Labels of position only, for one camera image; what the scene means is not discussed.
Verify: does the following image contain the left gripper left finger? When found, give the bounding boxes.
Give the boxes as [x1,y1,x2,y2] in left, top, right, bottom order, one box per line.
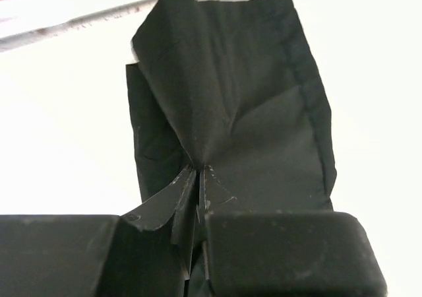
[123,166,198,280]

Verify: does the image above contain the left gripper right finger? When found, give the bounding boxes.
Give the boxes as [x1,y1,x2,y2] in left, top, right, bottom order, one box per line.
[199,167,237,284]

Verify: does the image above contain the black trousers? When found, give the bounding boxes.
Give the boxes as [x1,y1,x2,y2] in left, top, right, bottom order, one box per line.
[126,0,337,211]

